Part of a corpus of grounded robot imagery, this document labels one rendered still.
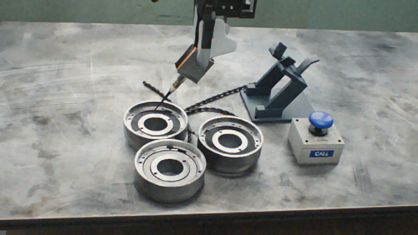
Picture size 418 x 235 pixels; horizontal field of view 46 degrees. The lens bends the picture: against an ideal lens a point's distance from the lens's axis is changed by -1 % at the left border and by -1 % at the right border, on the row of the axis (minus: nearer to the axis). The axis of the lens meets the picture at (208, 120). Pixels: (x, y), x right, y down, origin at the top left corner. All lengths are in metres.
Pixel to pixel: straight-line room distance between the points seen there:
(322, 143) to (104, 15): 1.78
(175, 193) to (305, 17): 1.98
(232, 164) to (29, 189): 0.30
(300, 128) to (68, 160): 0.38
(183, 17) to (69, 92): 1.56
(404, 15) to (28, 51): 2.12
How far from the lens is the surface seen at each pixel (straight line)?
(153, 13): 2.45
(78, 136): 0.85
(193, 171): 0.74
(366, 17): 2.72
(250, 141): 0.81
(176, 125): 0.82
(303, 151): 0.81
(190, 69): 0.80
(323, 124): 0.81
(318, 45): 1.21
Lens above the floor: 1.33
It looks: 36 degrees down
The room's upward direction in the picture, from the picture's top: 7 degrees clockwise
